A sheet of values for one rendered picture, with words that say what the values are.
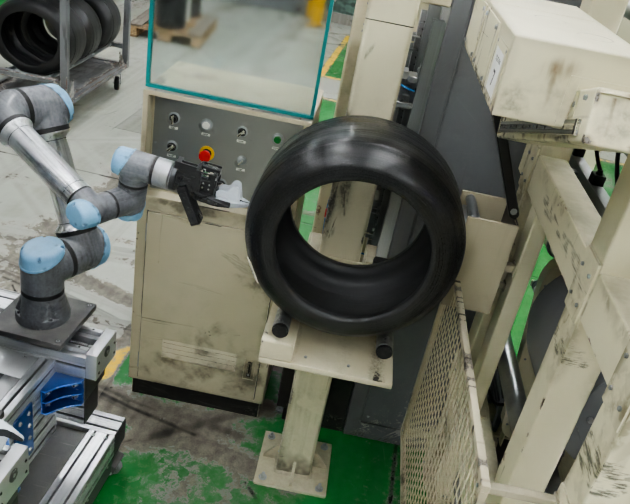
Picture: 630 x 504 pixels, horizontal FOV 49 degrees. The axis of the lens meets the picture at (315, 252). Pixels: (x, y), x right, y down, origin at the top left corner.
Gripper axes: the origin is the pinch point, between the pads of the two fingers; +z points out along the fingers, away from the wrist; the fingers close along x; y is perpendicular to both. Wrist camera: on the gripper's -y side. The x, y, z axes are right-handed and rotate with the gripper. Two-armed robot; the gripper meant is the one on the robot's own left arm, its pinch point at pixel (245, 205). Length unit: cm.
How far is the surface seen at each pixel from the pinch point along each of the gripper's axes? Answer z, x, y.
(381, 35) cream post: 21, 25, 47
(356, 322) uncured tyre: 36.2, -11.6, -17.0
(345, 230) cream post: 28.5, 25.2, -10.4
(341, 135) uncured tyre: 18.1, -5.0, 27.4
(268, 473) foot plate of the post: 31, 24, -114
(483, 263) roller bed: 69, 18, -4
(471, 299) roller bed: 70, 18, -17
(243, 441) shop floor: 19, 39, -117
